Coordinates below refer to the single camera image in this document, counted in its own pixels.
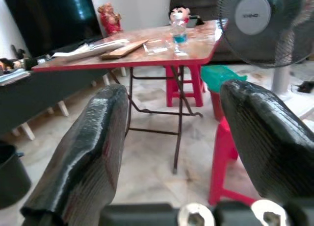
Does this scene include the black phone stand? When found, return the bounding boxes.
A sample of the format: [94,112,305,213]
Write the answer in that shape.
[187,15,205,28]

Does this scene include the grey standing fan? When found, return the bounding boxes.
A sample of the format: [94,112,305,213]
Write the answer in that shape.
[217,0,314,121]

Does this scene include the clear plastic water bottle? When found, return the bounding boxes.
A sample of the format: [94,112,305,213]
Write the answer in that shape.
[170,14,189,57]

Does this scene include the red seated figurine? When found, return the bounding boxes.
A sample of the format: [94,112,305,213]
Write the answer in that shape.
[97,3,124,36]

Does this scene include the brown wooden board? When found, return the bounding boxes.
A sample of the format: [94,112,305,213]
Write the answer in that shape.
[101,39,150,61]

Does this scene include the red plastic stool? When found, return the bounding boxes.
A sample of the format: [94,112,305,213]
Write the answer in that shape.
[208,116,259,207]
[209,87,228,122]
[164,64,206,108]

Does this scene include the clear plastic tray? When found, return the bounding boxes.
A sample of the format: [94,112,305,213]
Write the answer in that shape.
[143,39,176,56]

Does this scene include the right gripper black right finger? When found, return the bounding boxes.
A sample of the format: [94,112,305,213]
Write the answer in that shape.
[219,78,314,203]

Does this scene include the black power strip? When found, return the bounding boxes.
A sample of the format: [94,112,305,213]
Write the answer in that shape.
[291,80,314,94]

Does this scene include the green plastic bag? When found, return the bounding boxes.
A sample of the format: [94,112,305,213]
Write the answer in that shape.
[201,65,248,90]

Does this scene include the black plastic bucket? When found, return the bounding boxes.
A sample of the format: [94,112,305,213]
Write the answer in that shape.
[0,142,33,202]

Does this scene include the white flat box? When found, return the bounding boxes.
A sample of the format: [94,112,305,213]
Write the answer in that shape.
[0,69,31,86]

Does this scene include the white paper stack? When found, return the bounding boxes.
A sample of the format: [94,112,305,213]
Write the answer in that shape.
[50,38,130,62]

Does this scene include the black flat television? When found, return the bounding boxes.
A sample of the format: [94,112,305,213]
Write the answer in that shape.
[0,0,103,58]

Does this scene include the black haired plush doll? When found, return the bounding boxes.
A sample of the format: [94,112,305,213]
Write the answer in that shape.
[168,5,191,28]

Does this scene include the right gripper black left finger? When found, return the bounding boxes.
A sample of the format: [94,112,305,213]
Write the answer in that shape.
[20,84,129,226]

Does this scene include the small black box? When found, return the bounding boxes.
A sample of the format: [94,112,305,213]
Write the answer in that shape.
[24,57,49,70]

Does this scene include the red edged folding table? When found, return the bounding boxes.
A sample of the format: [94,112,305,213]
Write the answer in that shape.
[31,19,229,175]

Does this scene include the black low TV console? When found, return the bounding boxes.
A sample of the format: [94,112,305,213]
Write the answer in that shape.
[0,43,113,141]

